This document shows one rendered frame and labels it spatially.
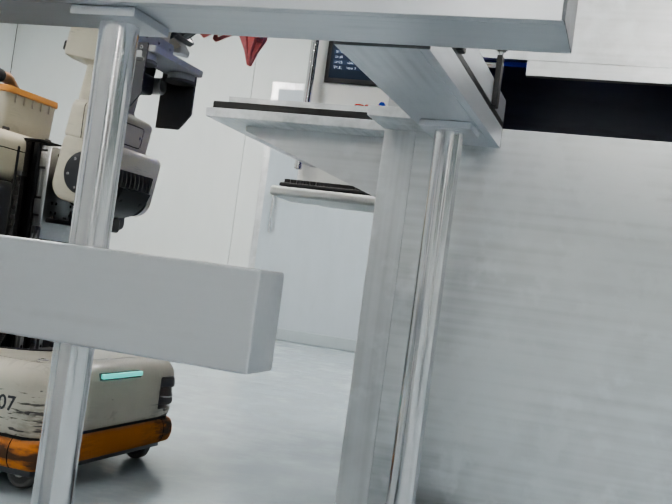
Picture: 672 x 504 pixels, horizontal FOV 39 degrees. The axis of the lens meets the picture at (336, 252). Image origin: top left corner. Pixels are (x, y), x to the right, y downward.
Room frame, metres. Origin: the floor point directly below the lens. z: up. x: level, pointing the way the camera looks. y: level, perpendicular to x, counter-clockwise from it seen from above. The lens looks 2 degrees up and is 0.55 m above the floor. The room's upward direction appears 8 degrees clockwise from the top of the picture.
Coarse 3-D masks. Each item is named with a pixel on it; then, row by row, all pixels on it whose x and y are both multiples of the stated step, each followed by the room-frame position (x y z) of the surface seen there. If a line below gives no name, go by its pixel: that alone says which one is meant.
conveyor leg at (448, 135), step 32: (448, 128) 1.58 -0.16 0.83; (448, 160) 1.59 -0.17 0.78; (448, 192) 1.59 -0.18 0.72; (448, 224) 1.60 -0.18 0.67; (416, 288) 1.60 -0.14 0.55; (416, 320) 1.60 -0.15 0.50; (416, 352) 1.59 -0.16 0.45; (416, 384) 1.59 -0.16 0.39; (416, 416) 1.59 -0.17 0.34; (416, 448) 1.59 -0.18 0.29; (416, 480) 1.60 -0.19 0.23
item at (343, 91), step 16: (320, 48) 2.97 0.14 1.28; (336, 48) 2.95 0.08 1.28; (320, 64) 2.97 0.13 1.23; (336, 64) 2.95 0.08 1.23; (352, 64) 2.94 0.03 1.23; (320, 80) 2.97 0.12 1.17; (336, 80) 2.95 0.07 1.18; (352, 80) 2.93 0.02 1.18; (368, 80) 2.92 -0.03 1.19; (320, 96) 2.96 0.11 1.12; (336, 96) 2.95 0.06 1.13; (352, 96) 2.94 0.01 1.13; (368, 96) 2.92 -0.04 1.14; (384, 96) 2.91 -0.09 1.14; (304, 176) 2.97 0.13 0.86; (320, 176) 2.96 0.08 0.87
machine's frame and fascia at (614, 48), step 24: (600, 0) 1.74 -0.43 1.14; (624, 0) 1.73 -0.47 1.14; (648, 0) 1.71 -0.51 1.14; (576, 24) 1.75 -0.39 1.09; (600, 24) 1.74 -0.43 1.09; (624, 24) 1.72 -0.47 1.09; (648, 24) 1.71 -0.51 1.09; (576, 48) 1.75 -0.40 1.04; (600, 48) 1.74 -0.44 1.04; (624, 48) 1.72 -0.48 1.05; (648, 48) 1.71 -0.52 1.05; (528, 72) 1.77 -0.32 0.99; (552, 72) 1.76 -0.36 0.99; (576, 72) 1.75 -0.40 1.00; (600, 72) 1.73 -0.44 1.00; (624, 72) 1.72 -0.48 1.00; (648, 72) 1.71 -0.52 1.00
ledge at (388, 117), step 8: (368, 112) 1.72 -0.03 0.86; (376, 112) 1.72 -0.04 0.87; (384, 112) 1.71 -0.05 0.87; (392, 112) 1.71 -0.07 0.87; (400, 112) 1.70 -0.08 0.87; (376, 120) 1.77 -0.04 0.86; (384, 120) 1.75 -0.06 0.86; (392, 120) 1.74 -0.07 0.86; (400, 120) 1.73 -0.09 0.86; (408, 120) 1.72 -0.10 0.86; (384, 128) 1.84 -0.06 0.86; (392, 128) 1.83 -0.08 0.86; (400, 128) 1.82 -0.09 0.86; (408, 128) 1.81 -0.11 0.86; (416, 128) 1.79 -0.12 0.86
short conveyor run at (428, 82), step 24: (360, 48) 1.17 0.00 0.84; (384, 48) 1.15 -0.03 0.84; (408, 48) 1.14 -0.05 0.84; (432, 48) 1.14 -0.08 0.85; (456, 48) 1.28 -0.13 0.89; (384, 72) 1.28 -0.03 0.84; (408, 72) 1.26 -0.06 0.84; (432, 72) 1.25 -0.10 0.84; (456, 72) 1.30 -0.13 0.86; (480, 72) 1.48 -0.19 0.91; (408, 96) 1.42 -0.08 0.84; (432, 96) 1.40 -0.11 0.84; (456, 96) 1.38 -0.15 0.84; (480, 96) 1.51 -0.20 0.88; (456, 120) 1.56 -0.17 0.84; (480, 120) 1.54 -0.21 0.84; (480, 144) 1.77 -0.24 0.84
